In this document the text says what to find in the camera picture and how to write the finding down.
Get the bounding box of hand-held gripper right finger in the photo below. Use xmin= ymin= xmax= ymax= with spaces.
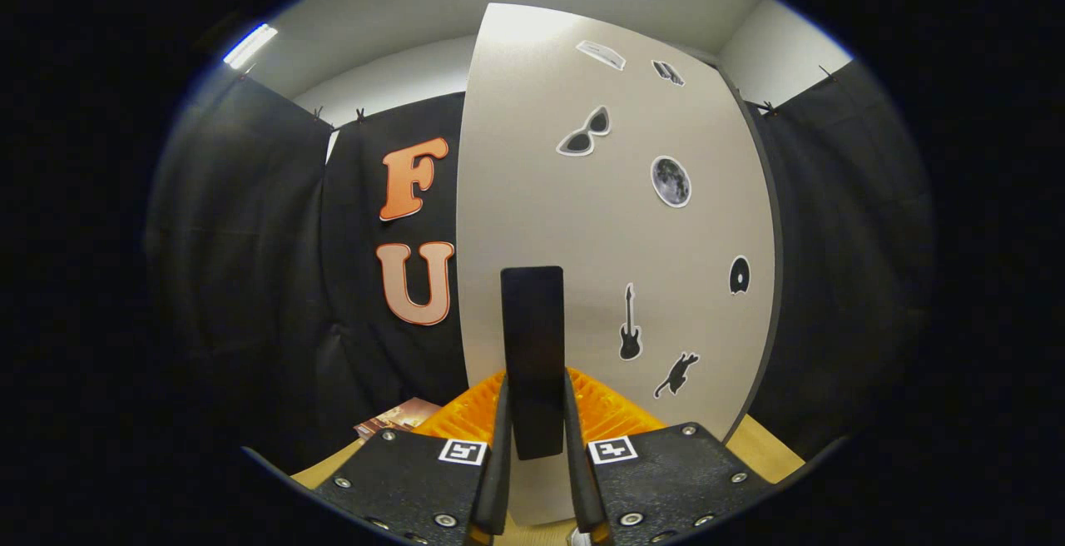
xmin=564 ymin=367 xmax=775 ymax=546

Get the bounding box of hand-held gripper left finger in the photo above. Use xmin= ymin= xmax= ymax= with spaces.
xmin=312 ymin=370 xmax=513 ymax=546

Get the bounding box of black door handle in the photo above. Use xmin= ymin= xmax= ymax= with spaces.
xmin=500 ymin=266 xmax=567 ymax=461

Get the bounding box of grey shoe cabinet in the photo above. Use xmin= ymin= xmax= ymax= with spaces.
xmin=716 ymin=63 xmax=787 ymax=447

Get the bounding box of beige shoe cabinet door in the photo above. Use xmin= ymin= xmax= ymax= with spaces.
xmin=455 ymin=2 xmax=779 ymax=528

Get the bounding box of black backdrop cloth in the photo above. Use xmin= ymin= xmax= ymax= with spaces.
xmin=146 ymin=59 xmax=937 ymax=476

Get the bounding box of narrow ceiling light strip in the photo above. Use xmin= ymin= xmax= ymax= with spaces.
xmin=222 ymin=23 xmax=280 ymax=71

